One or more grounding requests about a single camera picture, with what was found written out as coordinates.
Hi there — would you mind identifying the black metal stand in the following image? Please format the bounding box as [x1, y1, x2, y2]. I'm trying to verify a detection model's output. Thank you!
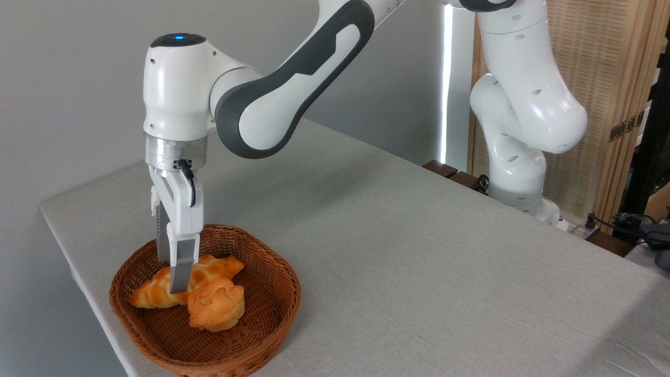
[620, 21, 670, 215]

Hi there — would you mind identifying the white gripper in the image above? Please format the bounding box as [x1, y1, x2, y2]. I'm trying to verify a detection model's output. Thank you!
[149, 165, 205, 295]

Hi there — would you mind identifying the dark wooden table slat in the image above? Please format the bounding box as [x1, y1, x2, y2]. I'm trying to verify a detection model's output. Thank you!
[422, 160, 459, 179]

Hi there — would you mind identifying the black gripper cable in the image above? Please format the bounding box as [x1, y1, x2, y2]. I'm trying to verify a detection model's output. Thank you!
[177, 159, 197, 207]

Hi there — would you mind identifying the brown cardboard box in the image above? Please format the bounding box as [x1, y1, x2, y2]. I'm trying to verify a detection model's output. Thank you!
[644, 182, 670, 221]

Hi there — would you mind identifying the grey tablecloth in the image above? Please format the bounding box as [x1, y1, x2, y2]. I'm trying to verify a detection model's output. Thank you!
[40, 118, 670, 377]

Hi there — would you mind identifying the black power adapter with cables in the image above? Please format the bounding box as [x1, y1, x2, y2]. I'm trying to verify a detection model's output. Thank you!
[584, 212, 670, 252]

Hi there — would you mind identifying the bamboo folding screen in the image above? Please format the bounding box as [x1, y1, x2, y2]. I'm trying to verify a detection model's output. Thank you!
[467, 0, 670, 226]

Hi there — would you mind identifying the brown wicker basket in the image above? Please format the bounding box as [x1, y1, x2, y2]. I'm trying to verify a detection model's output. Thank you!
[109, 224, 302, 377]

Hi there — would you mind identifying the long braided bread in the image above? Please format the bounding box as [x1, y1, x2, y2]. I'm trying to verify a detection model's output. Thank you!
[129, 254, 245, 309]

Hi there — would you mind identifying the round orange bread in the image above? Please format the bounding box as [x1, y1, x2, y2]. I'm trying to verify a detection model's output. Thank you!
[187, 278, 245, 332]

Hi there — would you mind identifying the dark metal screen hinge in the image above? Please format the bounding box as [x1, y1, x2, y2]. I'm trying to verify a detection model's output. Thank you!
[609, 111, 645, 143]

